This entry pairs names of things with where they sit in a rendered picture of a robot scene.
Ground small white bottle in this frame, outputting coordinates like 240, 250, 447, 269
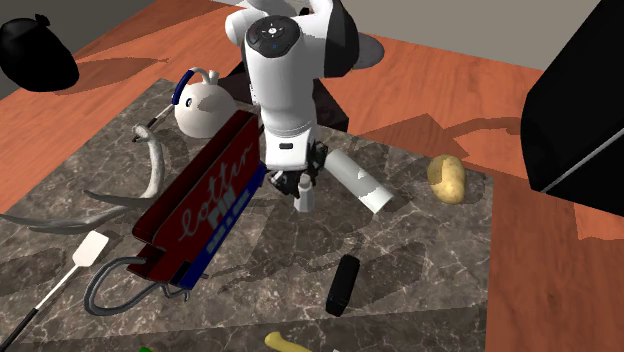
294, 173, 314, 214

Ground white cylinder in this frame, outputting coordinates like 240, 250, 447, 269
324, 148, 395, 215

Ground black remote control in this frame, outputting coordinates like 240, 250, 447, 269
324, 253, 362, 319

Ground grey curved horn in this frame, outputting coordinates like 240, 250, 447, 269
82, 123, 166, 211

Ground thin black white stick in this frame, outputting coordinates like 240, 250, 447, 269
130, 104, 176, 144

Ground yellow potato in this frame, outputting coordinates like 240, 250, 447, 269
426, 154, 468, 206

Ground yellow rounded object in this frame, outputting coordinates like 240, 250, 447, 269
264, 330, 314, 352

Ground black cabinet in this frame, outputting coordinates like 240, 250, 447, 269
519, 0, 624, 219

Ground red box with grey handle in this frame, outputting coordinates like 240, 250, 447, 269
83, 109, 268, 318

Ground white round jug blue handle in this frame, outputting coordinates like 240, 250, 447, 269
170, 67, 239, 140

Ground white spatula black handle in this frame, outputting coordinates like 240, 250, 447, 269
0, 230, 111, 352

